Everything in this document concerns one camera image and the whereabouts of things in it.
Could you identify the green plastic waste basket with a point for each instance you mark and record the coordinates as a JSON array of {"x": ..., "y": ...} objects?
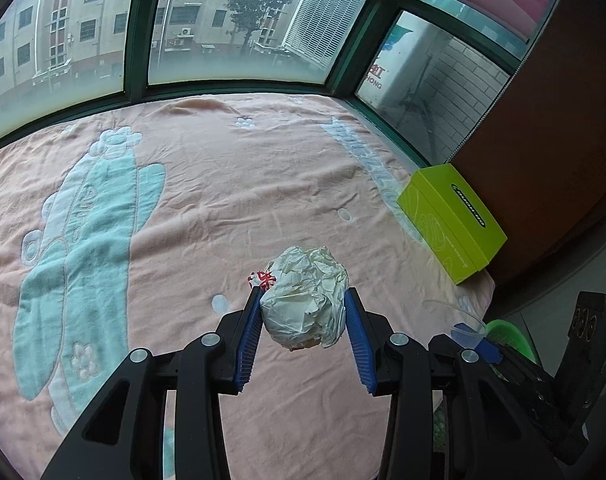
[{"x": 498, "y": 332}]

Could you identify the brown wooden wardrobe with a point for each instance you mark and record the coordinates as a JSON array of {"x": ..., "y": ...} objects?
[{"x": 538, "y": 157}]

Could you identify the green window frame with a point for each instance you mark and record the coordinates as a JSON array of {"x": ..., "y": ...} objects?
[{"x": 428, "y": 70}]

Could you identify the pink cartoon blanket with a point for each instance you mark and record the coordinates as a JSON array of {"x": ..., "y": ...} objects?
[{"x": 140, "y": 227}]

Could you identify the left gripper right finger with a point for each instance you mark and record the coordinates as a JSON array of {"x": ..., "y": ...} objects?
[{"x": 392, "y": 364}]

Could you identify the clear plastic cup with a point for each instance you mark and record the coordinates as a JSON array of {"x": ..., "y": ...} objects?
[{"x": 438, "y": 318}]

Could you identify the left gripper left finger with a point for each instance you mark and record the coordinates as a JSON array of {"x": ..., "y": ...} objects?
[{"x": 121, "y": 433}]

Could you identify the green shoe box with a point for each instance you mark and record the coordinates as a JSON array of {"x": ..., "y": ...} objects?
[{"x": 452, "y": 219}]

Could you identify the paper ball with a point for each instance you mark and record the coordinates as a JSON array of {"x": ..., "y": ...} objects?
[{"x": 303, "y": 302}]

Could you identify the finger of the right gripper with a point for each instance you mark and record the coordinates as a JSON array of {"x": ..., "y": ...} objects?
[{"x": 474, "y": 338}]

